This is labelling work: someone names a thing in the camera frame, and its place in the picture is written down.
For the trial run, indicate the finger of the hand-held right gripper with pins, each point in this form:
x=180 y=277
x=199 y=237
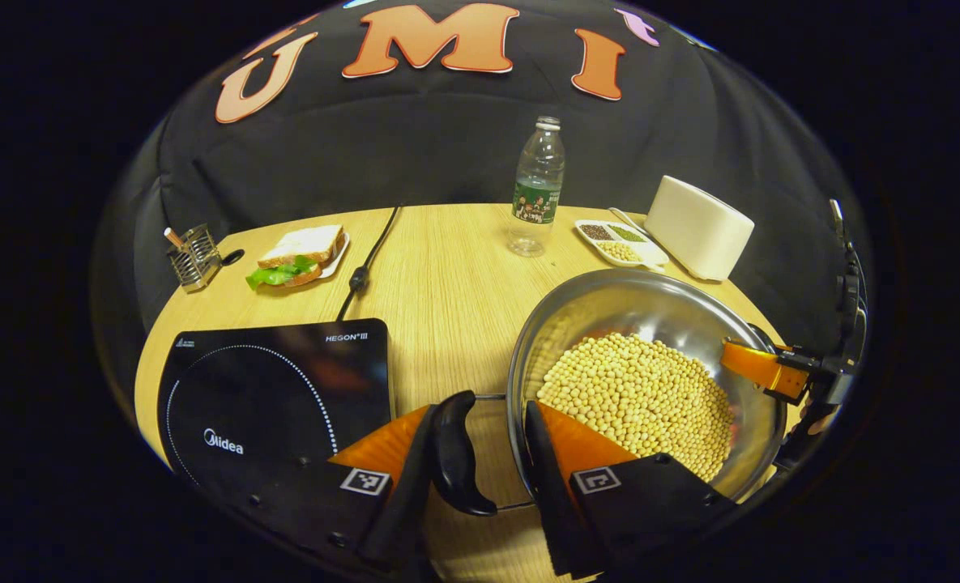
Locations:
x=759 y=368

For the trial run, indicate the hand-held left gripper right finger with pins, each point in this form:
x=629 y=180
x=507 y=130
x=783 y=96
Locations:
x=548 y=486

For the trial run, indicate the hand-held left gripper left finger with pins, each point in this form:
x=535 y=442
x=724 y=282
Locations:
x=403 y=494

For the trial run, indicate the black induction cooktop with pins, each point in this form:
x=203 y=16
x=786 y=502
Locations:
x=269 y=389

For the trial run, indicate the pile of soybeans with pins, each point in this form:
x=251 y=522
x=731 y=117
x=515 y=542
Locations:
x=633 y=397

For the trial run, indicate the white toaster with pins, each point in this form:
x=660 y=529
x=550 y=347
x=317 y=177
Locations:
x=698 y=227

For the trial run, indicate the white divided dish of beans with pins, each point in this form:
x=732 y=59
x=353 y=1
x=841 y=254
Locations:
x=617 y=241

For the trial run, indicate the small white plate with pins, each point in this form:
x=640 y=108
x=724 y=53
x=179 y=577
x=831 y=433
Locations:
x=337 y=257

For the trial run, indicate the sandwich with lettuce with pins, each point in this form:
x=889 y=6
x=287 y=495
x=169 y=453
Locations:
x=301 y=247

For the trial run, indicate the clear plastic water bottle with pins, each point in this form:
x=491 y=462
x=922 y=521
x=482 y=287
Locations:
x=536 y=194

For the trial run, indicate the black backdrop cloth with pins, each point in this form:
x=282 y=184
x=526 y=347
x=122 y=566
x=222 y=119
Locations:
x=447 y=138

